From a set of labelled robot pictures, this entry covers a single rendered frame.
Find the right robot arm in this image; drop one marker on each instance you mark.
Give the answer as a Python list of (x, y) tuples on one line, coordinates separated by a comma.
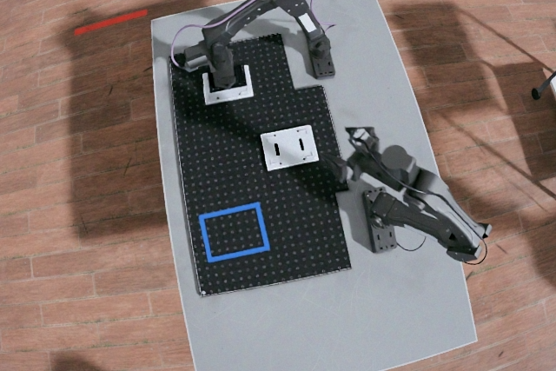
[(217, 37)]

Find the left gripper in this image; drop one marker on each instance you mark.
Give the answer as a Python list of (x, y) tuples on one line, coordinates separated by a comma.
[(360, 163)]

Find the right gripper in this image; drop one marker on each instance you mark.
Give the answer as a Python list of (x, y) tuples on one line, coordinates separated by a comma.
[(223, 70)]

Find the blue tape outline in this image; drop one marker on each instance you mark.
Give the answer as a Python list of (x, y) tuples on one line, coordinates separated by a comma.
[(246, 252)]

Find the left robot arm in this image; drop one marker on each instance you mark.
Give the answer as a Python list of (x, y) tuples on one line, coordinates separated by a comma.
[(454, 222)]

